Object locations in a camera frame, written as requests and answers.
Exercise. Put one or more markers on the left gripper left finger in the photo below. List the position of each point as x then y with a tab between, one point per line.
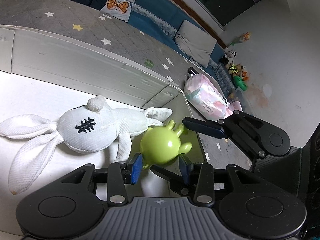
116	176

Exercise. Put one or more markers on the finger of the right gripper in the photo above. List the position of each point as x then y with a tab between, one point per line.
241	128
176	182

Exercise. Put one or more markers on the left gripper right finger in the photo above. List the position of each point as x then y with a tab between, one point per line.
200	180

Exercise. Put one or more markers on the green alien toy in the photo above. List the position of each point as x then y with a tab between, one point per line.
161	145

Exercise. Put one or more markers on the white plush rabbit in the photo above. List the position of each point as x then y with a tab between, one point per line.
87	129

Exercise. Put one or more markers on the pink tissue pack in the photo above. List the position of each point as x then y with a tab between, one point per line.
203	95

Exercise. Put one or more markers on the pile of small toys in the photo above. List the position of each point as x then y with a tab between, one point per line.
239	75

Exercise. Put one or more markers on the panda plush toy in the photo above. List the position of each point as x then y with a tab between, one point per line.
228	58

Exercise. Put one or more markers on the grey cushion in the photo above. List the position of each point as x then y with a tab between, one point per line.
195	43

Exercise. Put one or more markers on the blue sofa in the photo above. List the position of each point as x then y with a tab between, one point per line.
161	19

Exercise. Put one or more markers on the grey star tablecloth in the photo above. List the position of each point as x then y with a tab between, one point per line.
120	32

